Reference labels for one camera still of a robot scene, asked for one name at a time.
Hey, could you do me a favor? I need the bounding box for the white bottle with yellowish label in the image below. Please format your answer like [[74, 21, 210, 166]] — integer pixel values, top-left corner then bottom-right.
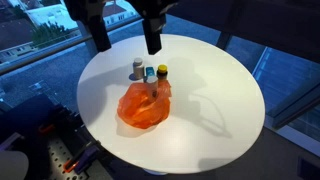
[[132, 57, 145, 81]]

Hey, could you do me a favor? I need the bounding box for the orange plastic bag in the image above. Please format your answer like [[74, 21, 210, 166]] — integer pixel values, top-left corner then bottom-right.
[[116, 80, 173, 130]]

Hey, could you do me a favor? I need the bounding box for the purple clamp with orange handle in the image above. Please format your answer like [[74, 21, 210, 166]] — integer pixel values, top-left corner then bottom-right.
[[63, 141, 101, 175]]

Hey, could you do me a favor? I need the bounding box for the dark clamp with orange handle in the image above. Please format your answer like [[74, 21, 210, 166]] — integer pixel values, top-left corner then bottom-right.
[[37, 122, 57, 135]]

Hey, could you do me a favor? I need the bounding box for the white rounded object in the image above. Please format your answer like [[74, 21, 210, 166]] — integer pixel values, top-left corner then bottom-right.
[[0, 149, 30, 180]]

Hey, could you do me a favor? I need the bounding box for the white table pedestal base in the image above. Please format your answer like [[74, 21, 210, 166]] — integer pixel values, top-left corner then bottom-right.
[[143, 168, 168, 176]]

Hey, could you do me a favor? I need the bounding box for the black bottle with yellow cap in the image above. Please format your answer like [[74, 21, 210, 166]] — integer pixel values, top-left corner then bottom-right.
[[156, 64, 169, 81]]

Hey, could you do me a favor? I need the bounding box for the blue capped bottle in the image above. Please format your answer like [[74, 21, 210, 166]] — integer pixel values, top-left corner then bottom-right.
[[144, 66, 156, 82]]

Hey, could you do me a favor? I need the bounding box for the dark floor box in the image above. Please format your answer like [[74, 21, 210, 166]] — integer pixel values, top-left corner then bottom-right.
[[297, 157, 320, 180]]

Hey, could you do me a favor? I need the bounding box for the dark roller blind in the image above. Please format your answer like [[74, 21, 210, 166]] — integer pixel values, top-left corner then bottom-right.
[[166, 0, 320, 64]]

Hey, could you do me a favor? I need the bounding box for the metal window handrail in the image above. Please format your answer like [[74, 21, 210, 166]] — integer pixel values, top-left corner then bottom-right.
[[0, 14, 143, 75]]

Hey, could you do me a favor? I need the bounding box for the perforated metal mounting board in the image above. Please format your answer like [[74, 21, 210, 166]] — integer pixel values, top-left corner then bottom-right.
[[45, 135, 92, 180]]

